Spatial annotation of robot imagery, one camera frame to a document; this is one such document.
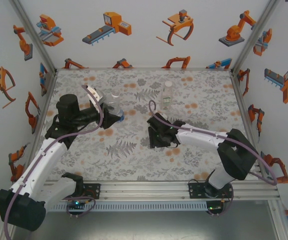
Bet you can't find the clear unlabelled plastic bottle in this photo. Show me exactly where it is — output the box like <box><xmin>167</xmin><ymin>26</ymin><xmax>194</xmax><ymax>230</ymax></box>
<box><xmin>109</xmin><ymin>90</ymin><xmax>122</xmax><ymax>116</ymax></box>

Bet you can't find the clear bottle green label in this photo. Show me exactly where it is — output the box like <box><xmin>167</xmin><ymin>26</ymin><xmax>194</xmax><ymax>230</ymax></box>
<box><xmin>160</xmin><ymin>80</ymin><xmax>173</xmax><ymax>111</ymax></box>

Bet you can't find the floral tablecloth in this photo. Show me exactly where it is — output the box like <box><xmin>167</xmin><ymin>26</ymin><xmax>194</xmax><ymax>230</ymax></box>
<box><xmin>32</xmin><ymin>68</ymin><xmax>258</xmax><ymax>183</ymax></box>

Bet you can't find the green-lit controller board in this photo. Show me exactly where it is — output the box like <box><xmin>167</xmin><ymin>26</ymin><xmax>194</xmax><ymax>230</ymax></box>
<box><xmin>67</xmin><ymin>199</ymin><xmax>87</xmax><ymax>210</ymax></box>
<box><xmin>207</xmin><ymin>202</ymin><xmax>225</xmax><ymax>214</ymax></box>

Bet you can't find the aluminium side rail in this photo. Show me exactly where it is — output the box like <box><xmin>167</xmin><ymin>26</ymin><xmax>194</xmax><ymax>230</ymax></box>
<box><xmin>230</xmin><ymin>70</ymin><xmax>261</xmax><ymax>163</ymax></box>
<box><xmin>30</xmin><ymin>70</ymin><xmax>59</xmax><ymax>161</ymax></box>

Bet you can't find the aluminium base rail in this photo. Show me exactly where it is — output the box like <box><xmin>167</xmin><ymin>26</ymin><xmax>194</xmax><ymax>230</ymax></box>
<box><xmin>43</xmin><ymin>180</ymin><xmax>281</xmax><ymax>201</ymax></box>

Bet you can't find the aluminium frame post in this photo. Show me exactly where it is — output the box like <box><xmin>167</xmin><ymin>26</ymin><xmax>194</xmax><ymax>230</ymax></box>
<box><xmin>267</xmin><ymin>199</ymin><xmax>288</xmax><ymax>240</ymax></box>
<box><xmin>8</xmin><ymin>0</ymin><xmax>59</xmax><ymax>76</ymax></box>
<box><xmin>230</xmin><ymin>0</ymin><xmax>282</xmax><ymax>76</ymax></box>

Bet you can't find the perforated grey cable tray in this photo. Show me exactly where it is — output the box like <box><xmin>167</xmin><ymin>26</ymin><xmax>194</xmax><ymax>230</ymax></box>
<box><xmin>46</xmin><ymin>200</ymin><xmax>208</xmax><ymax>213</ymax></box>

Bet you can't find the thin purple cable loop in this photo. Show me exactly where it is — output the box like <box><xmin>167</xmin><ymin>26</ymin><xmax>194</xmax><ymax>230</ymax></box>
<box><xmin>63</xmin><ymin>196</ymin><xmax>97</xmax><ymax>220</ymax></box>
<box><xmin>207</xmin><ymin>193</ymin><xmax>234</xmax><ymax>219</ymax></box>

